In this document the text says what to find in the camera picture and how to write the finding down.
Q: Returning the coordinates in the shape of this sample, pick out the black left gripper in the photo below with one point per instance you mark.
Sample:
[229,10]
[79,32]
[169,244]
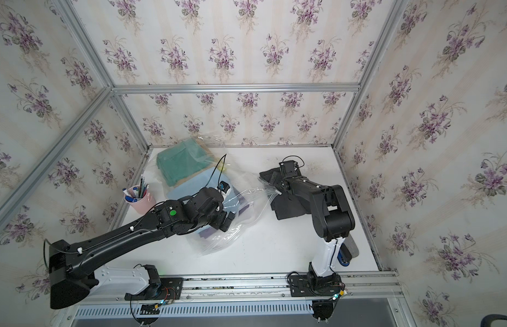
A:
[220,222]

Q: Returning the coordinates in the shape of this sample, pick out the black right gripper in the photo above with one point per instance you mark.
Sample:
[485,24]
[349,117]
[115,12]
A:
[277,179]

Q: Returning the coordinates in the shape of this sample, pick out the light blue garment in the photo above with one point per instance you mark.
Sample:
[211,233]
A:
[209,178]

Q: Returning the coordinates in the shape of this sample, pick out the clear plastic vacuum bag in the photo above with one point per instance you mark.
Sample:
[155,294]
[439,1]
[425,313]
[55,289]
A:
[258,193]

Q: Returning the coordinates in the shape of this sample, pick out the dark grey trousers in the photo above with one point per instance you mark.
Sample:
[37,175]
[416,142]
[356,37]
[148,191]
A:
[288,205]

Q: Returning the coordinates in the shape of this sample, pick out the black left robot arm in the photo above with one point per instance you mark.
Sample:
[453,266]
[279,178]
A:
[72,266]

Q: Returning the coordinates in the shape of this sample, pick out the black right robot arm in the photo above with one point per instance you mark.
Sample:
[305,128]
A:
[330,212]

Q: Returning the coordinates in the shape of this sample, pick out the purple folded garment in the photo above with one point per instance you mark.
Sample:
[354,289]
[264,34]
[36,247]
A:
[234,205]

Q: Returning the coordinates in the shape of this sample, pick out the green folded garment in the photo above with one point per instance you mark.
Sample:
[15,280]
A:
[183,160]

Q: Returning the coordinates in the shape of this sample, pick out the pink pen cup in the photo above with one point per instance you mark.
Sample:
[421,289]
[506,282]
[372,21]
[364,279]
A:
[139,197]

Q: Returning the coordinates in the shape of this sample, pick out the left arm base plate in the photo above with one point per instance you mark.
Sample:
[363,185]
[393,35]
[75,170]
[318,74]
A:
[169,289]

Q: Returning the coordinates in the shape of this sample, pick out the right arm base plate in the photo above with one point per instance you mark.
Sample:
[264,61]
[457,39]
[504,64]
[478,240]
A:
[303,285]

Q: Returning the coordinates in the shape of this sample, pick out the white slotted cable duct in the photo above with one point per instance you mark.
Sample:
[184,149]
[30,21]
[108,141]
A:
[195,309]

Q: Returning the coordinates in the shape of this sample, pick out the aluminium mounting rail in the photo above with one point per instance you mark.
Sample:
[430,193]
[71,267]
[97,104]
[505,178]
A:
[274,287]

